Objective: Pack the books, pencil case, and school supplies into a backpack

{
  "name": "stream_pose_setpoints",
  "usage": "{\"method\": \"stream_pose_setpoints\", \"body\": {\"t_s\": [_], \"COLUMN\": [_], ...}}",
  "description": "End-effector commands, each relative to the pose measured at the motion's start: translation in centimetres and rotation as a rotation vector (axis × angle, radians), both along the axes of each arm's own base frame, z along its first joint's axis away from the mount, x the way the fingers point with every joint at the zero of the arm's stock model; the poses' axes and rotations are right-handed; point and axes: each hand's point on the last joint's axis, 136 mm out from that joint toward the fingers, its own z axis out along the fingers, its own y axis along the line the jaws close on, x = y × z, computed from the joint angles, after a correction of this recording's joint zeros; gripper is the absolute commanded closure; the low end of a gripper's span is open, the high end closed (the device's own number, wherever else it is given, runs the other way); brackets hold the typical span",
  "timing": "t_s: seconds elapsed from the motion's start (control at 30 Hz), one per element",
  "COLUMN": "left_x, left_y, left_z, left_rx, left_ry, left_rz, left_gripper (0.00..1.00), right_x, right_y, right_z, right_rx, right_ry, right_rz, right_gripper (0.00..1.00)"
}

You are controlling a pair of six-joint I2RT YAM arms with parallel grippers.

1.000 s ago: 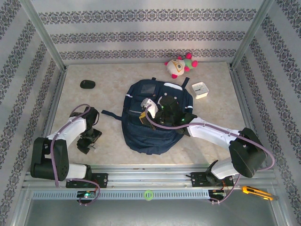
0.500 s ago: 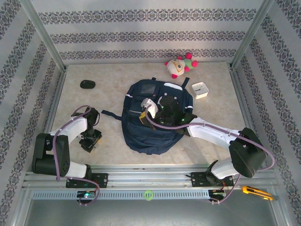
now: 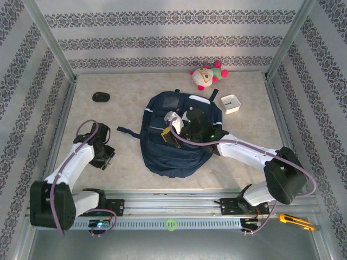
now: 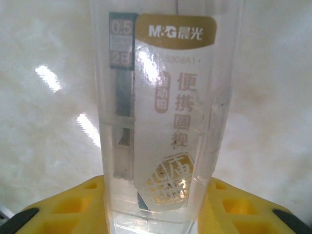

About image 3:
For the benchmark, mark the white plush toy pink limbs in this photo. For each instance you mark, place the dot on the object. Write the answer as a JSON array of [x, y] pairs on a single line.
[[203, 78]]

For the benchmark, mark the black computer mouse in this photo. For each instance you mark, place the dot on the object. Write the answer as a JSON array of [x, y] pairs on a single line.
[[101, 97]]

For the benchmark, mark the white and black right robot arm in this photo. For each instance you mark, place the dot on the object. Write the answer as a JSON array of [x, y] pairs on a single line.
[[244, 154]]

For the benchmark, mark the small circuit board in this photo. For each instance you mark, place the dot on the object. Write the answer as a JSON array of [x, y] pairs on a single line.
[[250, 222], [99, 224]]

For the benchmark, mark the white square clock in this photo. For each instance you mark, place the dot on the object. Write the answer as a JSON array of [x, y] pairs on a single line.
[[230, 104]]

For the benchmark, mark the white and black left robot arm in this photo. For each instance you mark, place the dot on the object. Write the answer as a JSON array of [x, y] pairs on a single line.
[[78, 159]]

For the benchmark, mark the aluminium side rail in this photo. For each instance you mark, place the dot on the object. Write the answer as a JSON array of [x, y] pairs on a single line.
[[64, 108], [276, 108]]

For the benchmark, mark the navy blue backpack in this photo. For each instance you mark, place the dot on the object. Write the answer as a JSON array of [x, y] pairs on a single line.
[[173, 159]]

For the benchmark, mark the yellow utility knife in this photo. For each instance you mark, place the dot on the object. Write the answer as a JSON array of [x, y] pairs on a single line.
[[287, 218]]

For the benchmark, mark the perforated metal rail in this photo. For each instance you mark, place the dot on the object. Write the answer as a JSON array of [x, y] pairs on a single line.
[[135, 224]]

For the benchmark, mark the aluminium frame post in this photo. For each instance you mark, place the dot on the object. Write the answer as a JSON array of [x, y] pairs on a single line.
[[290, 38], [50, 38]]

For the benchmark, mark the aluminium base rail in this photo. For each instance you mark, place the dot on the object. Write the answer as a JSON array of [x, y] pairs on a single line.
[[176, 207]]

